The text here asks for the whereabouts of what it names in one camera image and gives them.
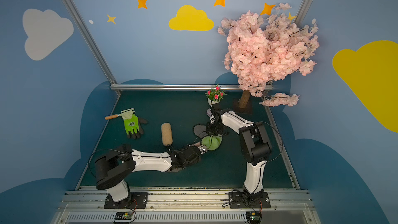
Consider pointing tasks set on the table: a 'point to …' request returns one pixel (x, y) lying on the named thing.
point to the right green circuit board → (254, 217)
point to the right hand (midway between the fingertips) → (211, 133)
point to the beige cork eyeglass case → (166, 134)
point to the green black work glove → (133, 127)
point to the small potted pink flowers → (215, 95)
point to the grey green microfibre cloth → (212, 142)
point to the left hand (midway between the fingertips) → (192, 148)
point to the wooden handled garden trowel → (125, 114)
